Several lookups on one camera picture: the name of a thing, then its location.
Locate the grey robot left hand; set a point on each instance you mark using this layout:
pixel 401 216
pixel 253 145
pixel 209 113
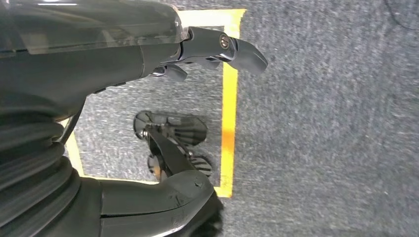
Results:
pixel 82 65

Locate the ribbed grey left arm sleeve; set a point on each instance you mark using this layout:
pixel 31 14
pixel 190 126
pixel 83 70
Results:
pixel 29 163

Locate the yellow floor tape square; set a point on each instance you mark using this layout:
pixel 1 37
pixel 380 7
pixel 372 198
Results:
pixel 229 114

